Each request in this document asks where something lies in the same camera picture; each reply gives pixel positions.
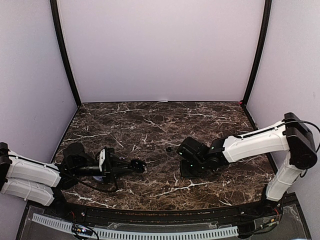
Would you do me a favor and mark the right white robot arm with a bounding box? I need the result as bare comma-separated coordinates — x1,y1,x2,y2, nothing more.
176,112,320,217

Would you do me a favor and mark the white slotted cable duct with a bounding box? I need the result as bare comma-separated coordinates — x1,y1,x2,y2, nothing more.
31,213,239,240

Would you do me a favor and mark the left black frame post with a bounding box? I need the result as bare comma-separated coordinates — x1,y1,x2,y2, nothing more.
49,0,82,108

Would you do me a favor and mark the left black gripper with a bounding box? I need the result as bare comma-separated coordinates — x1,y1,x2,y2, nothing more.
72,156,133,185

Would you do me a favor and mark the black earbud charging case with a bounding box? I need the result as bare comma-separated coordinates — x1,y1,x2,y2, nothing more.
128,159,147,174

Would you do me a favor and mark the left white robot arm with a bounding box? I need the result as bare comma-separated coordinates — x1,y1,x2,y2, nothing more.
0,142,144,218

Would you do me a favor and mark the black frame post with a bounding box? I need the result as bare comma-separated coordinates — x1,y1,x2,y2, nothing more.
241,0,273,106
49,0,82,108

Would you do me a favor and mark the purple charging case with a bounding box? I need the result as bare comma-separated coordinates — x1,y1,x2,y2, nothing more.
93,176,103,183

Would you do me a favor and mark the right black frame post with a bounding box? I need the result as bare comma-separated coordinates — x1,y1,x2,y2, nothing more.
241,0,273,106

